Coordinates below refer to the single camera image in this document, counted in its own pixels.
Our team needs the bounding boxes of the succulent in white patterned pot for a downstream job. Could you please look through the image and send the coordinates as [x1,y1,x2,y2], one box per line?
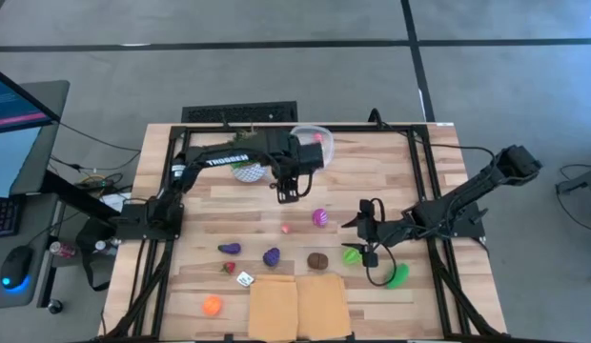
[231,127,269,185]

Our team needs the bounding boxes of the green toy starfruit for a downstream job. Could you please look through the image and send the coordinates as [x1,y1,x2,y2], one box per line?
[341,247,363,267]

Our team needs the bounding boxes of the black computer keyboard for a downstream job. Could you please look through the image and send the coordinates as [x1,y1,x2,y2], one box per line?
[0,197,23,239]

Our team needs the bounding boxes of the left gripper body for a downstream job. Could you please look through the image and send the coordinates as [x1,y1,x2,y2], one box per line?
[289,141,325,172]

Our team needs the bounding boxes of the computer monitor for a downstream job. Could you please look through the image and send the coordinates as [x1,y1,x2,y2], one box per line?
[0,65,71,199]

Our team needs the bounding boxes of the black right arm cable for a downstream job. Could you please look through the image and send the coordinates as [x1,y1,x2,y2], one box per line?
[369,108,498,166]

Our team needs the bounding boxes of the black computer mouse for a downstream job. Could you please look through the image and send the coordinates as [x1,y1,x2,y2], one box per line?
[0,245,34,292]

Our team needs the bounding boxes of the coloured wire bundle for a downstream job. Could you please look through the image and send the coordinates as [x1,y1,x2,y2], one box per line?
[73,173,128,192]

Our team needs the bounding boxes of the green oval toy vegetable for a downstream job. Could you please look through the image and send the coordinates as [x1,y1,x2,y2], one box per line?
[385,263,410,291]

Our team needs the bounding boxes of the grey side desk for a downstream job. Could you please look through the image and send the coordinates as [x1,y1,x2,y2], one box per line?
[0,192,61,311]

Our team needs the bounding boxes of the orange toy fruit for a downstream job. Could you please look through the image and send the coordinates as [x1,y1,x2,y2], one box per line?
[202,294,224,317]

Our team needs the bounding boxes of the clear plastic tupperware container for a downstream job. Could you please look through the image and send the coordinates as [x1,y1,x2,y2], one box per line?
[289,124,336,169]

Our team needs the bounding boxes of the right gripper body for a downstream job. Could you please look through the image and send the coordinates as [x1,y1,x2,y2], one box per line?
[359,213,411,247]

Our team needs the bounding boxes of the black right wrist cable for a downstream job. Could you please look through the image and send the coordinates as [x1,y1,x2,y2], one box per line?
[366,242,397,288]

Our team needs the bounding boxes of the white paper sheet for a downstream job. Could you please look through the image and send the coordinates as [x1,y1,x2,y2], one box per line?
[100,192,133,213]

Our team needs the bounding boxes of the black monitor stand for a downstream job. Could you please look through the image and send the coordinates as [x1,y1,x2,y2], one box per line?
[40,170,120,224]

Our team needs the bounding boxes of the red drink can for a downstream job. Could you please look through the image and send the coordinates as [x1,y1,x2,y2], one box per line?
[49,241,77,258]

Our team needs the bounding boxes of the black perforated floor panel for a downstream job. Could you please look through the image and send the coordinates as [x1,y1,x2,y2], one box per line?
[181,100,299,124]

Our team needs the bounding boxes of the black floor cables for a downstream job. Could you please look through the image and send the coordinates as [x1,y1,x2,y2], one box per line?
[555,164,591,234]

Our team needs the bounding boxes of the black aluminium table frame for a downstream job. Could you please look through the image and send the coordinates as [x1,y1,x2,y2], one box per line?
[104,122,504,343]

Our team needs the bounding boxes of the yellow waffle-weave cloth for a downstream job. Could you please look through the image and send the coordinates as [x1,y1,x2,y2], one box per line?
[248,273,299,343]
[295,272,353,340]

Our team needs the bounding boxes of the brown toy kiwi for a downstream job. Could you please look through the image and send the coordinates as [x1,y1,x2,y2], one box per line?
[306,252,330,271]

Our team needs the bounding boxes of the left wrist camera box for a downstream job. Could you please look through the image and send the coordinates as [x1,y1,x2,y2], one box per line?
[275,176,301,205]

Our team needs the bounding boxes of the black monitor cable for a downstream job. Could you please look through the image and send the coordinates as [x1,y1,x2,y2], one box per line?
[56,121,142,153]
[50,152,142,173]

